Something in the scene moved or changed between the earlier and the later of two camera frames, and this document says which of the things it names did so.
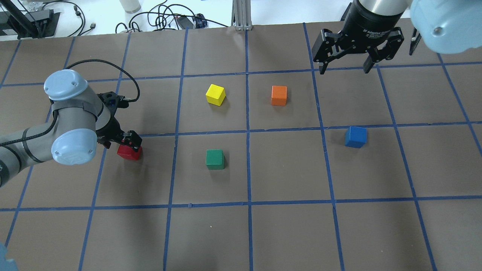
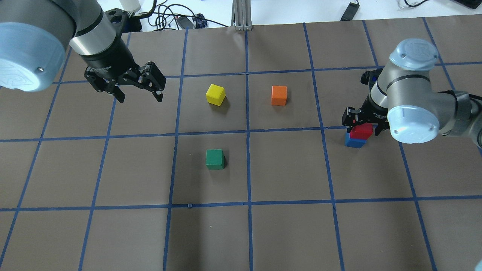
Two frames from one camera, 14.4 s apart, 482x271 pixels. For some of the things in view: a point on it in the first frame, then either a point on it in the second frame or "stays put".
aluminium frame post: (241, 14) stays put
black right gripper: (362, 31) to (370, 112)
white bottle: (131, 6) stays put
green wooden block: (215, 159) stays put
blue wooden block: (356, 136) stays put
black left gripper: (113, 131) to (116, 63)
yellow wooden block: (215, 95) stays put
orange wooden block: (279, 96) stays put
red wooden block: (126, 151) to (362, 131)
